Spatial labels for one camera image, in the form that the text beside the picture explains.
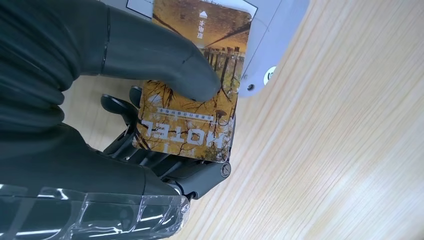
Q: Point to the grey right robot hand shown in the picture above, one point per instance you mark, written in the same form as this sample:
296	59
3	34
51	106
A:
66	172

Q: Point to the grey card reader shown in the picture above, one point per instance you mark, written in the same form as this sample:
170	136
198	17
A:
275	33

